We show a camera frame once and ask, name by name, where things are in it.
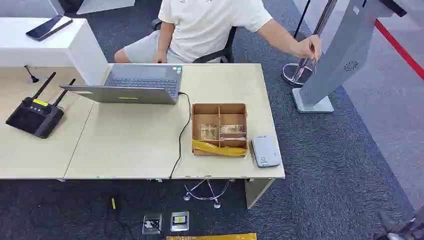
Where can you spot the person's right hand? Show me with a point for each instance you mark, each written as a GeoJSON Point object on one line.
{"type": "Point", "coordinates": [159, 59]}

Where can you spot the person's left hand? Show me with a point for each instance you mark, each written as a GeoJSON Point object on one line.
{"type": "Point", "coordinates": [306, 48]}

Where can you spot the chrome pole with round base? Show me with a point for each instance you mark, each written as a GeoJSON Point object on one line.
{"type": "Point", "coordinates": [294, 73]}

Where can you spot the thin black pole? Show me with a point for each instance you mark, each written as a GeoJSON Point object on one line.
{"type": "Point", "coordinates": [302, 18]}

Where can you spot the grey laptop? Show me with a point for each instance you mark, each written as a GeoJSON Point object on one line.
{"type": "Point", "coordinates": [139, 87]}

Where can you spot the grey kiosk stand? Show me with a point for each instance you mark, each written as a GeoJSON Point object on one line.
{"type": "Point", "coordinates": [341, 56]}

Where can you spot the person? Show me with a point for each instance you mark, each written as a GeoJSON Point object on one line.
{"type": "Point", "coordinates": [202, 30]}

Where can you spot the black office chair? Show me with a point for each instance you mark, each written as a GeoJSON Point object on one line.
{"type": "Point", "coordinates": [223, 53]}

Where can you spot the white panel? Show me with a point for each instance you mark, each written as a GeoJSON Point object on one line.
{"type": "Point", "coordinates": [104, 5]}

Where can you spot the clear-sleeved card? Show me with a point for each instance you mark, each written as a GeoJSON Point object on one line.
{"type": "Point", "coordinates": [208, 132]}
{"type": "Point", "coordinates": [232, 128]}

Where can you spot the red barrier belt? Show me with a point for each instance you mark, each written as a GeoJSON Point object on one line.
{"type": "Point", "coordinates": [399, 49]}

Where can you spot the wooden card box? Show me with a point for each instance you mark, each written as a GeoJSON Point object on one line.
{"type": "Point", "coordinates": [219, 130]}

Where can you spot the black kiosk top bar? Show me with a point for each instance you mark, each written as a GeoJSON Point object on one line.
{"type": "Point", "coordinates": [394, 8]}

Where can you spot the white cabinet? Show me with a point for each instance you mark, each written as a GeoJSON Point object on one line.
{"type": "Point", "coordinates": [63, 46]}

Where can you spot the yellow tape strip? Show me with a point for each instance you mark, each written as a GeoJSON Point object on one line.
{"type": "Point", "coordinates": [218, 149]}

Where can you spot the grey card reader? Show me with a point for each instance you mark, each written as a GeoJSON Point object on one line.
{"type": "Point", "coordinates": [266, 151]}

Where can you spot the black smartphone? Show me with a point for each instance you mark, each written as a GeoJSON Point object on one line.
{"type": "Point", "coordinates": [48, 28]}

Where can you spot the small black desk microphone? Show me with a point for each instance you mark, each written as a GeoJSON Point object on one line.
{"type": "Point", "coordinates": [32, 78]}

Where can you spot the black remote controller with antennas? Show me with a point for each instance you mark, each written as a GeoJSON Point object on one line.
{"type": "Point", "coordinates": [34, 117]}

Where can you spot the chrome stool base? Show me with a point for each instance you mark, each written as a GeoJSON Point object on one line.
{"type": "Point", "coordinates": [207, 195]}

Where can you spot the yellow floor marker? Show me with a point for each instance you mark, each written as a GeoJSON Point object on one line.
{"type": "Point", "coordinates": [113, 203]}

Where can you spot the pale desk leg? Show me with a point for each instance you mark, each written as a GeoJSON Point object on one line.
{"type": "Point", "coordinates": [256, 192]}

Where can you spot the closed steel floor socket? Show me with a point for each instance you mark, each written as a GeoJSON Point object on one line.
{"type": "Point", "coordinates": [179, 221]}

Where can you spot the open floor socket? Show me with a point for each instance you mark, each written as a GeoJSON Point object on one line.
{"type": "Point", "coordinates": [152, 224]}

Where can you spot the yellow sheet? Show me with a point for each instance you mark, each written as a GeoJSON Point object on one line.
{"type": "Point", "coordinates": [212, 236]}

